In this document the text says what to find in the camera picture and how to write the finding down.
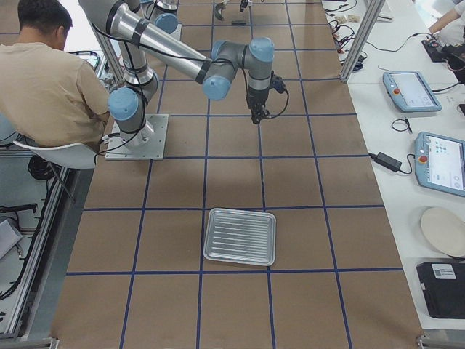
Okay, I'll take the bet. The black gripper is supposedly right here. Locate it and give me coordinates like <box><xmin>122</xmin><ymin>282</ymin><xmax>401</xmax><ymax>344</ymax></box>
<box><xmin>246</xmin><ymin>91</ymin><xmax>270</xmax><ymax>124</ymax></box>

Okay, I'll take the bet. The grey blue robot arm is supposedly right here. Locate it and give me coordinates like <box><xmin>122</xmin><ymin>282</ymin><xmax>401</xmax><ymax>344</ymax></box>
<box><xmin>140</xmin><ymin>0</ymin><xmax>179</xmax><ymax>34</ymax></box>
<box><xmin>79</xmin><ymin>1</ymin><xmax>274</xmax><ymax>124</ymax></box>

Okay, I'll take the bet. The ribbed aluminium tray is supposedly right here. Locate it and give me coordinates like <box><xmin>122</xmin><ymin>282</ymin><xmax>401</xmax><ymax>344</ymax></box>
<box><xmin>203</xmin><ymin>208</ymin><xmax>277</xmax><ymax>267</ymax></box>

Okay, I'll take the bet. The grey brake pad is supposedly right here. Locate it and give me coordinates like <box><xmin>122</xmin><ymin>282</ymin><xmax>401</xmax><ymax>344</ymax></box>
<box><xmin>231</xmin><ymin>20</ymin><xmax>247</xmax><ymax>26</ymax></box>

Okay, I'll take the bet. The olive metal brake shoe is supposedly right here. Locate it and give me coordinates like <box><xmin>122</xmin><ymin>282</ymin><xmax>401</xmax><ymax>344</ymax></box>
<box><xmin>214</xmin><ymin>2</ymin><xmax>226</xmax><ymax>21</ymax></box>

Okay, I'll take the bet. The black power adapter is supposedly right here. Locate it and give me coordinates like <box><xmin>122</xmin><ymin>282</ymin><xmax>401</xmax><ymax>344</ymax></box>
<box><xmin>368</xmin><ymin>152</ymin><xmax>402</xmax><ymax>172</ymax></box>

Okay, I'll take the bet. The upper blue teach pendant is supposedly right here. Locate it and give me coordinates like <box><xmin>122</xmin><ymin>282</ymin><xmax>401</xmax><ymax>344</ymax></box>
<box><xmin>382</xmin><ymin>71</ymin><xmax>442</xmax><ymax>113</ymax></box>

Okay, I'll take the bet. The blue teach pendant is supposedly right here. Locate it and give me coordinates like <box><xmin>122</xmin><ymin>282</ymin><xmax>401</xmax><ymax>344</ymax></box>
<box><xmin>414</xmin><ymin>132</ymin><xmax>464</xmax><ymax>197</ymax></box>
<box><xmin>382</xmin><ymin>71</ymin><xmax>442</xmax><ymax>113</ymax></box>

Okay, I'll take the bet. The white plastic chair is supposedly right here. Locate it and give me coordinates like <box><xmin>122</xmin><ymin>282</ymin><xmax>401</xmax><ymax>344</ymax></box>
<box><xmin>12</xmin><ymin>140</ymin><xmax>98</xmax><ymax>203</ymax></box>

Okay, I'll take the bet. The lower blue teach pendant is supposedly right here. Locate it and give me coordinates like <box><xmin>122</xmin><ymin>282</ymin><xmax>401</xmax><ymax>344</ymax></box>
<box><xmin>414</xmin><ymin>132</ymin><xmax>464</xmax><ymax>197</ymax></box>

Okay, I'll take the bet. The person at right table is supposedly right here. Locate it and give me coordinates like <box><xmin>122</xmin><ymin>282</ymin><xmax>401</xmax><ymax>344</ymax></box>
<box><xmin>424</xmin><ymin>1</ymin><xmax>464</xmax><ymax>80</ymax></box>

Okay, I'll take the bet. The person in beige shirt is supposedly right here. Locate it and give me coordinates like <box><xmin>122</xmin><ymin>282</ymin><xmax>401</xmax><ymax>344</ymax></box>
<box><xmin>1</xmin><ymin>1</ymin><xmax>110</xmax><ymax>151</ymax></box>

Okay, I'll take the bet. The beige round plate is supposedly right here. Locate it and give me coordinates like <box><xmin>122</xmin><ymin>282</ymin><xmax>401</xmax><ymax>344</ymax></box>
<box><xmin>421</xmin><ymin>207</ymin><xmax>464</xmax><ymax>258</ymax></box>

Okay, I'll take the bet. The black tablet with label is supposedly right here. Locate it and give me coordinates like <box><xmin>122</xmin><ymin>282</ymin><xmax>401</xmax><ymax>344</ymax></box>
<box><xmin>416</xmin><ymin>262</ymin><xmax>464</xmax><ymax>319</ymax></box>

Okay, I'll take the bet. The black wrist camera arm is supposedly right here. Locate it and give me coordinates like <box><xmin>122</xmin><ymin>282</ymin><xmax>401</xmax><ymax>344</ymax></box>
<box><xmin>270</xmin><ymin>74</ymin><xmax>286</xmax><ymax>94</ymax></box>

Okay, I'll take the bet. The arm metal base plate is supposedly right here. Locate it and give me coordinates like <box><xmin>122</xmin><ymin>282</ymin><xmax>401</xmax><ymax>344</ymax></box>
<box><xmin>105</xmin><ymin>114</ymin><xmax>169</xmax><ymax>161</ymax></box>

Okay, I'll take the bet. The aluminium frame post right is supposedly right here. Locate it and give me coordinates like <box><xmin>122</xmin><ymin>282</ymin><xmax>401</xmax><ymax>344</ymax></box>
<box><xmin>340</xmin><ymin>0</ymin><xmax>385</xmax><ymax>83</ymax></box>

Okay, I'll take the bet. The aluminium frame post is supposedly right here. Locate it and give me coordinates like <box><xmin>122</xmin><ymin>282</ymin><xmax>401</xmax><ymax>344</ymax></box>
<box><xmin>340</xmin><ymin>0</ymin><xmax>385</xmax><ymax>83</ymax></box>
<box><xmin>84</xmin><ymin>1</ymin><xmax>125</xmax><ymax>89</ymax></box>

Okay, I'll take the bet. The black looped cable on table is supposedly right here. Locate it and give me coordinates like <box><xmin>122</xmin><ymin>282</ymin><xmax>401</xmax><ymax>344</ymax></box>
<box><xmin>391</xmin><ymin>116</ymin><xmax>413</xmax><ymax>134</ymax></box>

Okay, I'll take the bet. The aluminium frame post left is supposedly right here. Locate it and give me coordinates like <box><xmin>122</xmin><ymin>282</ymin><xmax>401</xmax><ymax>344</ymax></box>
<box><xmin>84</xmin><ymin>1</ymin><xmax>125</xmax><ymax>89</ymax></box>

